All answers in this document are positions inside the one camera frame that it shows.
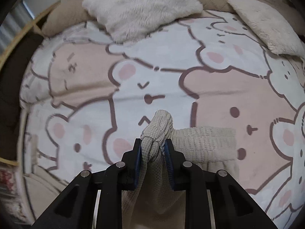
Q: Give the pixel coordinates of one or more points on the long beige bolster blanket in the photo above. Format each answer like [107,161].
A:
[70,12]

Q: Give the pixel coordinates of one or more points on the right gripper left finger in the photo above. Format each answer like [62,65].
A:
[94,199]

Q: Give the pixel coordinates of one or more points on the small white fluffy pillow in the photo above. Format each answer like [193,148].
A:
[270,27]

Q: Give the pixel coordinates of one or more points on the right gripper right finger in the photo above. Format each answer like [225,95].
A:
[213,200]

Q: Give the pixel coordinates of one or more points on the bear print bed cover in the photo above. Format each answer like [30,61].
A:
[86,99]

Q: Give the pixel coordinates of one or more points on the beige waffle pants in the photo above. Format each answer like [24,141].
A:
[156,202]

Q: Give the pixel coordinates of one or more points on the large white fluffy pillow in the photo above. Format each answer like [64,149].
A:
[132,20]

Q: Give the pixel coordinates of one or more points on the folded beige waffle garment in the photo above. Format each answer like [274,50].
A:
[42,190]

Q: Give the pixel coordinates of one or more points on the grey window curtain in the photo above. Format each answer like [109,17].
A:
[14,22]

